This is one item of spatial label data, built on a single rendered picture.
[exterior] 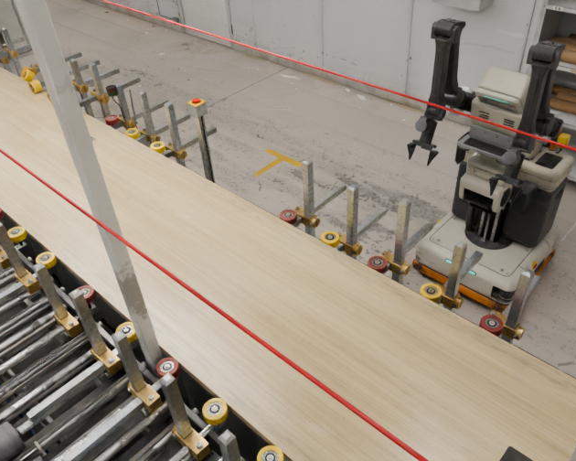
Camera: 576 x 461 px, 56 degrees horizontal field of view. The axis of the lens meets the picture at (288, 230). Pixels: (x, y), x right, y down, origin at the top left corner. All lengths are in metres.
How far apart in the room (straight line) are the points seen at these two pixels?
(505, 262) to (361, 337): 1.49
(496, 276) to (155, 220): 1.85
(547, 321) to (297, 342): 1.84
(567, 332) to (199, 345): 2.15
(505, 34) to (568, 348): 2.46
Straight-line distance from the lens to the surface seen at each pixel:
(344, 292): 2.14
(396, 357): 1.95
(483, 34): 4.80
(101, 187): 1.60
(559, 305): 3.56
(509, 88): 2.66
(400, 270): 2.33
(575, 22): 4.50
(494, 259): 3.31
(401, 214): 2.15
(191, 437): 1.88
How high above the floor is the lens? 2.45
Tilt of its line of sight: 40 degrees down
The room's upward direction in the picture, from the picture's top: 4 degrees counter-clockwise
